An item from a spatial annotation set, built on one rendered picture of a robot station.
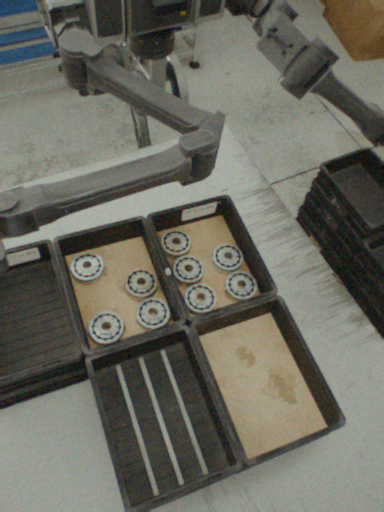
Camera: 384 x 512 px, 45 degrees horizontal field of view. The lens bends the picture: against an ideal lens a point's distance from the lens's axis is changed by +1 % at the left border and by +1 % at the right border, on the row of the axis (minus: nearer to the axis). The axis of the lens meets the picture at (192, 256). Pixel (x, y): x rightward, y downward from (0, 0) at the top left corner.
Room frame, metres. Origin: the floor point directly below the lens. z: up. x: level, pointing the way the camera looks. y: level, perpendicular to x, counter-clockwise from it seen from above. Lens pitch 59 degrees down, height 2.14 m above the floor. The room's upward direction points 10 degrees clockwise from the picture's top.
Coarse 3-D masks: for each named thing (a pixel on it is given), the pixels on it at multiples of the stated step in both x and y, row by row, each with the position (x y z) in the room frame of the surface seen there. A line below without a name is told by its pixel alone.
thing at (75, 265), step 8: (80, 256) 0.71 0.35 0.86; (88, 256) 0.71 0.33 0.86; (96, 256) 0.71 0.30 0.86; (72, 264) 0.67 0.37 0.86; (96, 264) 0.69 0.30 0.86; (72, 272) 0.64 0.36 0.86; (80, 272) 0.65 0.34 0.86; (88, 272) 0.65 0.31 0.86; (96, 272) 0.66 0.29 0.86; (88, 280) 0.63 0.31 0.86
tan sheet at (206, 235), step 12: (216, 216) 0.98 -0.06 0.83; (180, 228) 0.90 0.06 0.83; (192, 228) 0.91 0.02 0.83; (204, 228) 0.92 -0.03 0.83; (216, 228) 0.93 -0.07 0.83; (192, 240) 0.86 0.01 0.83; (204, 240) 0.87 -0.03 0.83; (216, 240) 0.88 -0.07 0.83; (228, 240) 0.88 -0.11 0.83; (192, 252) 0.81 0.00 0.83; (204, 252) 0.82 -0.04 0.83; (204, 264) 0.77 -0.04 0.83; (204, 276) 0.73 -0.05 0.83; (216, 276) 0.74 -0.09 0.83; (180, 288) 0.67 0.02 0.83; (216, 288) 0.69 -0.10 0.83; (228, 300) 0.66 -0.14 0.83
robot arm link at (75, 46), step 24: (72, 48) 0.85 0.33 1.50; (96, 48) 0.87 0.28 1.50; (96, 72) 0.83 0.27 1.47; (120, 72) 0.84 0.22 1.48; (120, 96) 0.80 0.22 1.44; (144, 96) 0.78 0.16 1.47; (168, 96) 0.79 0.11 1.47; (168, 120) 0.74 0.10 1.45; (192, 120) 0.73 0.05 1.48; (216, 120) 0.73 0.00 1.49; (216, 144) 0.66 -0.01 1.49; (192, 168) 0.63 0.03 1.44
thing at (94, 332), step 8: (104, 312) 0.53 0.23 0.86; (112, 312) 0.53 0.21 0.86; (96, 320) 0.50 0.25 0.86; (112, 320) 0.51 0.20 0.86; (120, 320) 0.51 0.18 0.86; (96, 328) 0.48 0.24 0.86; (120, 328) 0.49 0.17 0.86; (96, 336) 0.45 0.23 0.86; (104, 336) 0.46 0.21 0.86; (112, 336) 0.46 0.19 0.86
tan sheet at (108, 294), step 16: (128, 240) 0.81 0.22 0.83; (112, 256) 0.74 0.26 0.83; (128, 256) 0.75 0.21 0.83; (144, 256) 0.76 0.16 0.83; (112, 272) 0.68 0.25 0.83; (128, 272) 0.69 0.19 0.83; (80, 288) 0.61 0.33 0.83; (96, 288) 0.62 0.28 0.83; (112, 288) 0.63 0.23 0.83; (160, 288) 0.66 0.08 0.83; (80, 304) 0.56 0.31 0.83; (96, 304) 0.56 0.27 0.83; (112, 304) 0.57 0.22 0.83; (128, 304) 0.58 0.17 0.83; (128, 320) 0.53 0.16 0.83; (128, 336) 0.48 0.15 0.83
